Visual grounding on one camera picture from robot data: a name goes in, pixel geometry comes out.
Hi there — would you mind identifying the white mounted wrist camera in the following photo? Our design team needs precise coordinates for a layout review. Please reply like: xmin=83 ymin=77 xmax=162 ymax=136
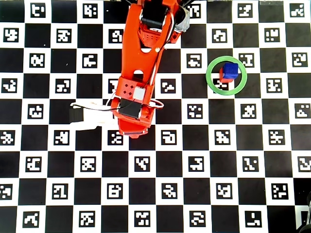
xmin=69 ymin=101 xmax=117 ymax=132

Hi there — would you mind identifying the black camera cable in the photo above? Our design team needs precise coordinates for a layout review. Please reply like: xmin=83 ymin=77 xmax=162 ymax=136
xmin=82 ymin=50 xmax=162 ymax=113

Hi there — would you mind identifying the red cube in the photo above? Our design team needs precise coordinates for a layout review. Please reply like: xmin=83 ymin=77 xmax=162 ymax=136
xmin=219 ymin=67 xmax=235 ymax=83

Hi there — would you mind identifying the gray duct tape wrap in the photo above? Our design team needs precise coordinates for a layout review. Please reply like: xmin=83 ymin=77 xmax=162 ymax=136
xmin=175 ymin=8 xmax=190 ymax=33

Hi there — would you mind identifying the small gray box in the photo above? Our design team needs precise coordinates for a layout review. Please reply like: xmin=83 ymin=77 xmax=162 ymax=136
xmin=133 ymin=86 xmax=147 ymax=100

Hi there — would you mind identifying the black white marker checkerboard mat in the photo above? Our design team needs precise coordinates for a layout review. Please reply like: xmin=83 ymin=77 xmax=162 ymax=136
xmin=0 ymin=0 xmax=311 ymax=233

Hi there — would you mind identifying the blue cube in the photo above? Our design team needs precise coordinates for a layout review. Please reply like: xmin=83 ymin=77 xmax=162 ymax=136
xmin=222 ymin=62 xmax=239 ymax=80

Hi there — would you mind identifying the green ring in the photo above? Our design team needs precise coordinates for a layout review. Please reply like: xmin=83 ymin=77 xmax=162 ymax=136
xmin=206 ymin=55 xmax=248 ymax=96

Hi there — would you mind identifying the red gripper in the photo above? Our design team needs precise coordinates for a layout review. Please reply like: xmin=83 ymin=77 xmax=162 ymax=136
xmin=113 ymin=98 xmax=156 ymax=139

